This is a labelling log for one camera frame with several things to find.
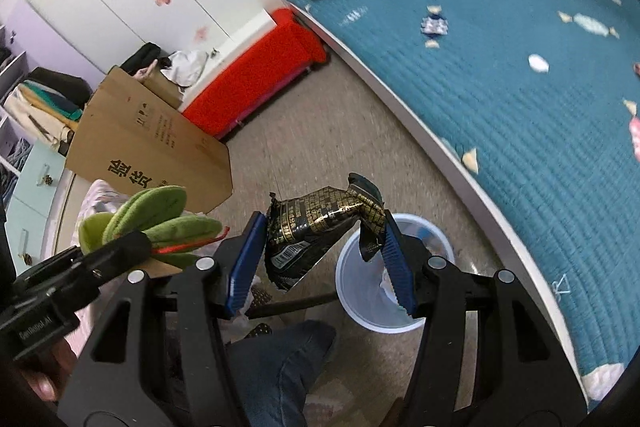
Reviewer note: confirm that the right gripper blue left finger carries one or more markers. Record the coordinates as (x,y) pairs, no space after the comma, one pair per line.
(246,253)

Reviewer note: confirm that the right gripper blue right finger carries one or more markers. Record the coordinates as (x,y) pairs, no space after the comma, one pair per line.
(397,266)

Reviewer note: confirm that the black gold snack wrapper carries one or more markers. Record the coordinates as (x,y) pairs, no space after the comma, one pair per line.
(301,230)

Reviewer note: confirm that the green plush leaf toy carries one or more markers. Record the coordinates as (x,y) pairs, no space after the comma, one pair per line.
(160,214)

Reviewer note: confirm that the light blue trash bin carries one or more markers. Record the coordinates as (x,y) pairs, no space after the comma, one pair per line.
(364,288)

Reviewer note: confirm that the person's left hand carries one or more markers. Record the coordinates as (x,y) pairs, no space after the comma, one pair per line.
(49,382)

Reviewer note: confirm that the teal drawer cabinet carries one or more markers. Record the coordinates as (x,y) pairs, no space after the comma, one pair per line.
(30,206)

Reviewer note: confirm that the pink checkered round tablecloth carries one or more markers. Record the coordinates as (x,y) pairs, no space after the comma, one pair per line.
(100,202)

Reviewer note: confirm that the large brown cardboard box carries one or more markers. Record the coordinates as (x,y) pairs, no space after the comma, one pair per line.
(132,139)

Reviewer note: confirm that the purple white shelf unit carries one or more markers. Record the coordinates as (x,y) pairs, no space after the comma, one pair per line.
(16,140)

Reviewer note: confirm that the hanging clothes row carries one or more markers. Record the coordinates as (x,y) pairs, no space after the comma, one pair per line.
(50,105)

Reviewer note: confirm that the white plastic bag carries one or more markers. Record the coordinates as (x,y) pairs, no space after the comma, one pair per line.
(184,67)

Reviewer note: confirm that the red bench with white top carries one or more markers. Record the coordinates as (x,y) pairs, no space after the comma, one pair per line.
(258,74)

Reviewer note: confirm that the black clothes pile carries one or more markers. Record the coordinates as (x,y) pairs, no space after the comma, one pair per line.
(144,57)

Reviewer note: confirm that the teal candy-print bed mattress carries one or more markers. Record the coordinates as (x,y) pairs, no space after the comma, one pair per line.
(539,101)

